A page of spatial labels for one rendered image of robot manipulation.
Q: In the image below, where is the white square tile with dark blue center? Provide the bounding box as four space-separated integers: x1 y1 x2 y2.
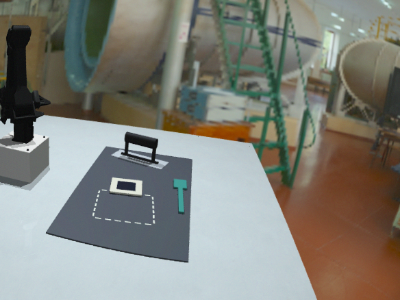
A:
110 177 142 196

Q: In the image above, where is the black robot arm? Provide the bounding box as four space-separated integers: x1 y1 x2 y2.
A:
0 25 36 143

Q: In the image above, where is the teal t-shaped tool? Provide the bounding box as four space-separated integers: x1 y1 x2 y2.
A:
173 179 187 214

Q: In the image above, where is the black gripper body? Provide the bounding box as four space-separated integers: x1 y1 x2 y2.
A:
32 90 40 109

